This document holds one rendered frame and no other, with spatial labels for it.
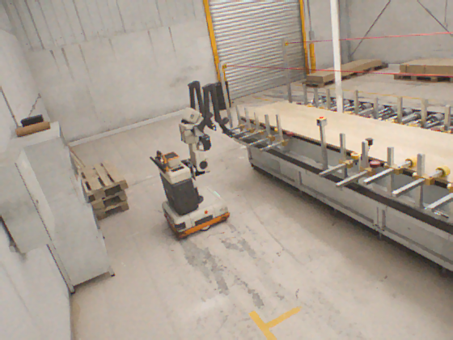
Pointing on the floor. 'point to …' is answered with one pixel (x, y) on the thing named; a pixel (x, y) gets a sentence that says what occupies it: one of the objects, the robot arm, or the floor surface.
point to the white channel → (336, 56)
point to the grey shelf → (65, 206)
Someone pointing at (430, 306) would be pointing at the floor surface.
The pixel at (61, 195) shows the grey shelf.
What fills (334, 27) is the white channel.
